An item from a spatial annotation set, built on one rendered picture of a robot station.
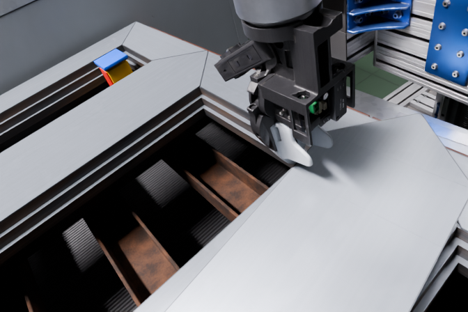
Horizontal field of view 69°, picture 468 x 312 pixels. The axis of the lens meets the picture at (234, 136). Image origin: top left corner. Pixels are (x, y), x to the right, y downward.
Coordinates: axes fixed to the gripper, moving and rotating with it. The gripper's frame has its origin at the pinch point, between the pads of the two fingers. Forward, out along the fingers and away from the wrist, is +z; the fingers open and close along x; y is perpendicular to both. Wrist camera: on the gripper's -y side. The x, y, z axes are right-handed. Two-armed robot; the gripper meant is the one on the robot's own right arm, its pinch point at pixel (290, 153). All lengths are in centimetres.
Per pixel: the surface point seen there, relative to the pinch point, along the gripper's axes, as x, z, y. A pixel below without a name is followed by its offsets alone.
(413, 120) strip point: 14.3, 0.8, 8.4
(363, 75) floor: 122, 88, -70
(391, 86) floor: 121, 88, -52
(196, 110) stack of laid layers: 0.4, 4.4, -24.7
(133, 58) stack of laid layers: 2, 3, -53
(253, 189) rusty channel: 0.4, 19.4, -13.3
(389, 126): 11.7, 0.8, 6.7
